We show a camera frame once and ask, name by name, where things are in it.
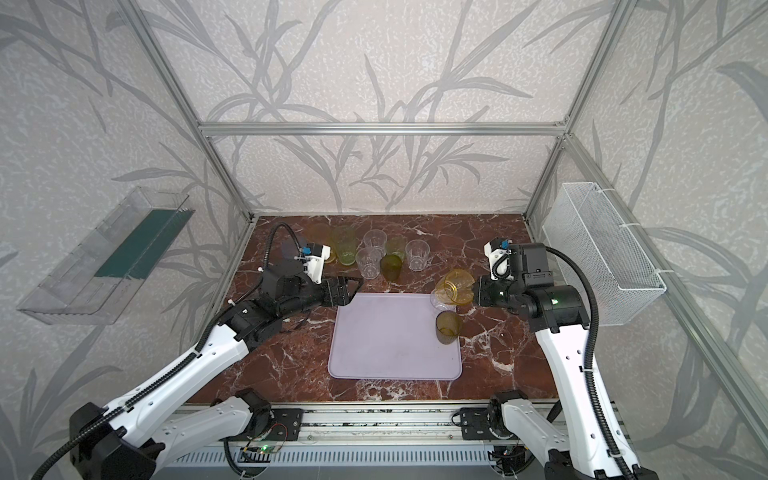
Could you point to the clear plastic wall shelf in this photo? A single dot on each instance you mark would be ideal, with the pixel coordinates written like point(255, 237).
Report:
point(96, 281)

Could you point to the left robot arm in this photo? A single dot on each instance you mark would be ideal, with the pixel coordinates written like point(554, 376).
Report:
point(131, 437)

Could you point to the clear faceted cup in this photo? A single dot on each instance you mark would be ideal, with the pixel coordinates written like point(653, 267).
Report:
point(442, 300)

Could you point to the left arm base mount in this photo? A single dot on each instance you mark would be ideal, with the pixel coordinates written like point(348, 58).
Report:
point(277, 425)

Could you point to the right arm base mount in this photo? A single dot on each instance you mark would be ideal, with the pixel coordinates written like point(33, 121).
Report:
point(474, 424)

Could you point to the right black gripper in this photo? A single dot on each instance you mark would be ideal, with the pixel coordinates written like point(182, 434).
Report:
point(487, 291)

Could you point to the white wire basket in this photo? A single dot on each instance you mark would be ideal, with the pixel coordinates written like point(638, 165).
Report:
point(584, 225)

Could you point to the grey-blue plastic cup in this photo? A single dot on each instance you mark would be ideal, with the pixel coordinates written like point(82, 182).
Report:
point(289, 250)

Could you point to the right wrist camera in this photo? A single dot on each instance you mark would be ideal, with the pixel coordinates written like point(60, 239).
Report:
point(498, 253)

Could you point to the clear cup back row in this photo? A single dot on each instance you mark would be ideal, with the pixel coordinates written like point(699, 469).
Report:
point(376, 238)

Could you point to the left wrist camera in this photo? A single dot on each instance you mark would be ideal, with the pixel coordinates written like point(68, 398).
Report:
point(313, 257)

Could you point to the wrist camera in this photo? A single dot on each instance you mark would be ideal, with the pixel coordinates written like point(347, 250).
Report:
point(313, 257)
point(498, 253)

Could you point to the light green plastic cup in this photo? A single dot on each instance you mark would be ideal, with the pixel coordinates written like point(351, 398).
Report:
point(346, 244)

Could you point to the small circuit board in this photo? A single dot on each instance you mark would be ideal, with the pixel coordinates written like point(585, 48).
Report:
point(260, 453)

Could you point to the amber faceted cup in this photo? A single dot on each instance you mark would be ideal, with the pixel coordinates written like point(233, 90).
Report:
point(460, 282)

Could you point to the brown olive textured cup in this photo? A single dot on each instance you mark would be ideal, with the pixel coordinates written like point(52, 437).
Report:
point(448, 326)

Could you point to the yellow plastic cup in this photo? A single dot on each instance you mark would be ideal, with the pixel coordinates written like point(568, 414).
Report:
point(321, 233)

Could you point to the green cup back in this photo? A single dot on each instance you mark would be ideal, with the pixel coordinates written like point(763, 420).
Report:
point(396, 247)

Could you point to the lilac plastic tray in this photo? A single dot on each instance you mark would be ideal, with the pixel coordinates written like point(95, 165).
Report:
point(391, 336)

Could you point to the olive green textured cup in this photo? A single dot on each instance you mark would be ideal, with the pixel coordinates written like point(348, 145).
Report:
point(391, 267)

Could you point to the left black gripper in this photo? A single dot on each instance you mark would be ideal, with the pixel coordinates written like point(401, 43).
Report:
point(333, 291)

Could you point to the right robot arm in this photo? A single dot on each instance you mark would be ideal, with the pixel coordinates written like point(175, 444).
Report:
point(593, 446)

